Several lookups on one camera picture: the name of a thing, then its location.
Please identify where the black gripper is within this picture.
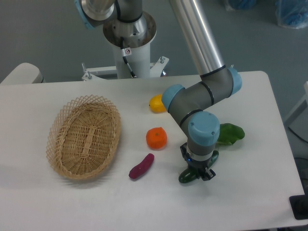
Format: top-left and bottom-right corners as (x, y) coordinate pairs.
(180, 143), (216, 181)

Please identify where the green cucumber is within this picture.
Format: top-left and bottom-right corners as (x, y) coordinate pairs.
(179, 150), (219, 183)

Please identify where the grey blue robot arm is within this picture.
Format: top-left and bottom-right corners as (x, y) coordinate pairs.
(75, 0), (242, 181)

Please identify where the green bok choy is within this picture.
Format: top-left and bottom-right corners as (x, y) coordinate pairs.
(216, 123), (245, 146)

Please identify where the orange tangerine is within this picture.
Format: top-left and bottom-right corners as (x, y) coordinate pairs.
(146, 127), (167, 150)

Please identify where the purple sweet potato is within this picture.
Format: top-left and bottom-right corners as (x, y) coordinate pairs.
(128, 153), (154, 180)

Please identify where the yellow mango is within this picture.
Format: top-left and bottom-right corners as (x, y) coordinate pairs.
(149, 94), (166, 113)

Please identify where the white furniture at right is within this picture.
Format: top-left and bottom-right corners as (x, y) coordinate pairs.
(283, 81), (308, 144)

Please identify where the black device at edge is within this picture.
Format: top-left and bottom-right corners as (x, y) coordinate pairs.
(289, 195), (308, 220)

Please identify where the woven wicker basket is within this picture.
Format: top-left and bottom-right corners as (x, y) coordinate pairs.
(46, 95), (121, 180)

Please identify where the blue bag at top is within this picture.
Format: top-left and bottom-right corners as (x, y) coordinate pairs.
(224, 0), (257, 11)

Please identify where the blue plastic bag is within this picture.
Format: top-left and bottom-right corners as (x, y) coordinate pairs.
(275, 0), (308, 29)

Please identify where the white chair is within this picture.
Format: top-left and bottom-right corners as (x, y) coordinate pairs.
(0, 63), (46, 86)

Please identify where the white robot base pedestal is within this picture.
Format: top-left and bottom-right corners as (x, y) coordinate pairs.
(82, 12), (169, 81)

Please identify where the black base cable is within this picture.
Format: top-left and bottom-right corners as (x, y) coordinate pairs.
(119, 36), (137, 78)

